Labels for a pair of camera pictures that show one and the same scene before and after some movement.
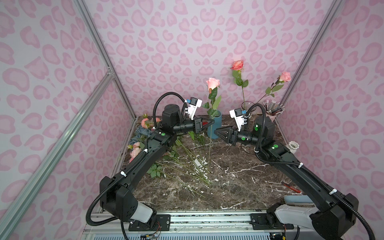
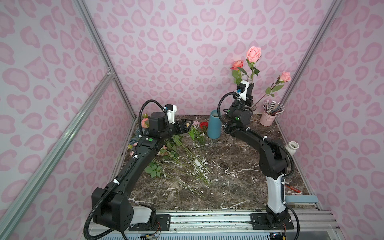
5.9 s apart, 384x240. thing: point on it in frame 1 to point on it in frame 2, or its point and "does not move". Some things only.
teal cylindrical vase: (217, 124) does not move
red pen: (293, 188) does not move
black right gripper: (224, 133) to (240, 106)
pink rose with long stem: (212, 106) to (253, 53)
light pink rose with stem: (285, 77) does not move
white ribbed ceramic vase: (293, 146) does not move
